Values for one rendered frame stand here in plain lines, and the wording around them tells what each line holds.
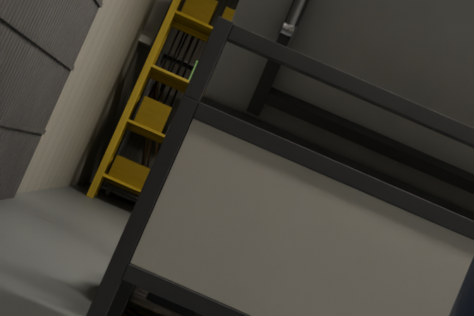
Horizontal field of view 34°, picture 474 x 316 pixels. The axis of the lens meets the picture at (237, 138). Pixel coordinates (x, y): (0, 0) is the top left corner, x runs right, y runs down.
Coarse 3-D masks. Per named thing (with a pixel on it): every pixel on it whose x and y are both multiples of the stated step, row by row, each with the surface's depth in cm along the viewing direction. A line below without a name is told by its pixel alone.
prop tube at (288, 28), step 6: (300, 0) 183; (294, 6) 182; (300, 6) 183; (294, 12) 182; (288, 18) 182; (294, 18) 182; (288, 24) 181; (294, 24) 182; (282, 30) 180; (288, 30) 180; (282, 36) 182; (288, 36) 181
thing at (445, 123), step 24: (216, 24) 180; (216, 48) 179; (264, 48) 180; (288, 48) 180; (312, 72) 179; (336, 72) 179; (192, 96) 179; (360, 96) 179; (384, 96) 179; (432, 120) 179
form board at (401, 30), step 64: (256, 0) 218; (320, 0) 213; (384, 0) 209; (448, 0) 204; (256, 64) 229; (384, 64) 219; (448, 64) 214; (320, 128) 236; (384, 128) 230; (448, 192) 237
